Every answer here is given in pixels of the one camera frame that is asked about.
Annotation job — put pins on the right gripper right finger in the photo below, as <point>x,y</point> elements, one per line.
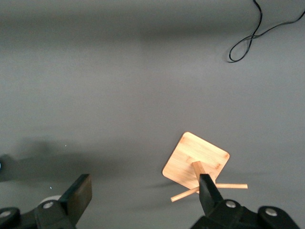
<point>212,205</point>

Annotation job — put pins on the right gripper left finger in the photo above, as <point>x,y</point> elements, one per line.
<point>78,200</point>

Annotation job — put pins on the wooden cup rack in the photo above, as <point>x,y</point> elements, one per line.
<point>190,155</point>

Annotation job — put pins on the dark grey table mat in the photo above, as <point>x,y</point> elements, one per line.
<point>119,95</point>

